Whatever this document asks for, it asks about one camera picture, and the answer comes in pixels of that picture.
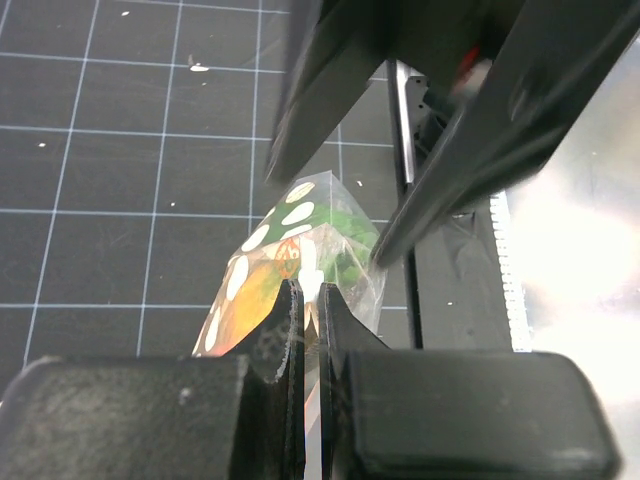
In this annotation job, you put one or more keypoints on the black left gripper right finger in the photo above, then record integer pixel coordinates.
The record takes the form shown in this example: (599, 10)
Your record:
(453, 414)

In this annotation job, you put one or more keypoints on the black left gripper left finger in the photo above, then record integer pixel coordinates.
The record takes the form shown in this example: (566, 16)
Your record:
(237, 416)

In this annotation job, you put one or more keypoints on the green toy bell pepper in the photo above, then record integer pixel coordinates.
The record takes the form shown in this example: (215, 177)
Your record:
(327, 240)

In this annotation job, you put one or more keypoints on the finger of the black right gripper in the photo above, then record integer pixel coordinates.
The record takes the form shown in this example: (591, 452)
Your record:
(332, 49)
(554, 59)

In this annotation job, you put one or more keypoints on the peach toy fruit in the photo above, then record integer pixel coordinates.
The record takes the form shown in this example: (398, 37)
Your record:
(247, 299)

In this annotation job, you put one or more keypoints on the clear white-dotted zip bag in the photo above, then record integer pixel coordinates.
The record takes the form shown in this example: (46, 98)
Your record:
(365, 303)

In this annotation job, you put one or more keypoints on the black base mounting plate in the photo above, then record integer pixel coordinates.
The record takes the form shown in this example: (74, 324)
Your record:
(456, 278)

